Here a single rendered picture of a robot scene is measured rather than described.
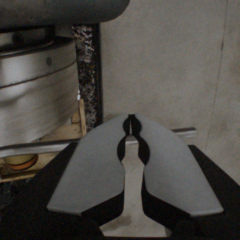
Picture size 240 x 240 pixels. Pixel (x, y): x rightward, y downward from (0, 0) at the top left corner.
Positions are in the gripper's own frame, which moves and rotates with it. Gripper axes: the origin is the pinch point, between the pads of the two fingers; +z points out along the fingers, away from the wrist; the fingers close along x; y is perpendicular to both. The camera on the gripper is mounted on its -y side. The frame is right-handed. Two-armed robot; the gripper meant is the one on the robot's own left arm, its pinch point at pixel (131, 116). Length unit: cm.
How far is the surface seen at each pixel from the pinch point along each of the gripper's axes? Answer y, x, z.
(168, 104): 72, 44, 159
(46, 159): 41, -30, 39
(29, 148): 4.9, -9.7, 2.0
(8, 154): 5.2, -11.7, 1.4
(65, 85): 3.5, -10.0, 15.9
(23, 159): 20.8, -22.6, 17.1
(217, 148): 156, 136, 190
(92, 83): 24, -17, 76
